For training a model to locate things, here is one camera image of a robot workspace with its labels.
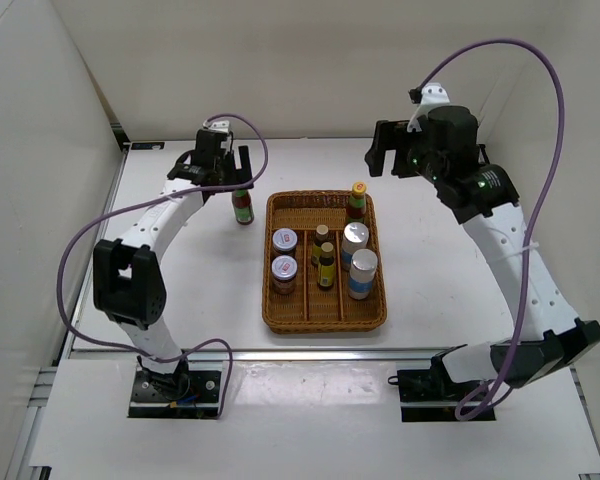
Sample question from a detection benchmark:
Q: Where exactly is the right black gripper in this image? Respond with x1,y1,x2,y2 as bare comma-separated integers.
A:
365,121,447,186

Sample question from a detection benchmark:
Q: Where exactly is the yellow cap sauce bottle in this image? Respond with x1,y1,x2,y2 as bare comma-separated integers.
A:
231,190,254,225
345,181,367,225

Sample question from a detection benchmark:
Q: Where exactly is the silver lid jar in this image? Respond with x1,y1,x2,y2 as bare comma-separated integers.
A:
272,228,298,258
271,255,298,295

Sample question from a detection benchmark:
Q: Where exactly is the white blue canister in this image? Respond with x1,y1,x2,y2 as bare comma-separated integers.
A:
340,222,369,271
348,249,378,300

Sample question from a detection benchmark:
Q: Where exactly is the small yellow label bottle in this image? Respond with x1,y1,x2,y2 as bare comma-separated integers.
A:
317,242,336,290

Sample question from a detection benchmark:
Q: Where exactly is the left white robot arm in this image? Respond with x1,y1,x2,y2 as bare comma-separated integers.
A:
93,120,252,400

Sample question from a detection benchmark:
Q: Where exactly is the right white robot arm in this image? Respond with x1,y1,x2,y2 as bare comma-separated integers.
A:
263,102,600,403

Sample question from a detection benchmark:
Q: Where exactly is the brown wicker basket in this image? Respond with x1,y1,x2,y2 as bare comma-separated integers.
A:
262,190,387,334

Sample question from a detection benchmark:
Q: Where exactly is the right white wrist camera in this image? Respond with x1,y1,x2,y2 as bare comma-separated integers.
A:
407,82,450,133

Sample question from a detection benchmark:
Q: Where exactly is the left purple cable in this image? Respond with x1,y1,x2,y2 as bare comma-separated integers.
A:
56,112,270,419

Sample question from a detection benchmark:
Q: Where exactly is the purple cable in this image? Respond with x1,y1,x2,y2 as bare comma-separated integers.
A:
56,112,270,419
407,38,565,422

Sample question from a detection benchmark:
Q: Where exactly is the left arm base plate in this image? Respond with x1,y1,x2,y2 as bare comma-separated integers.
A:
127,363,222,420

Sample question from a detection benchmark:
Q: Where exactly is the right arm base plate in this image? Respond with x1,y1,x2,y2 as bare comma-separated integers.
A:
387,369,481,423

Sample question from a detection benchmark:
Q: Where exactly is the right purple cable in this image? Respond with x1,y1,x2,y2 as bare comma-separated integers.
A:
407,38,565,422

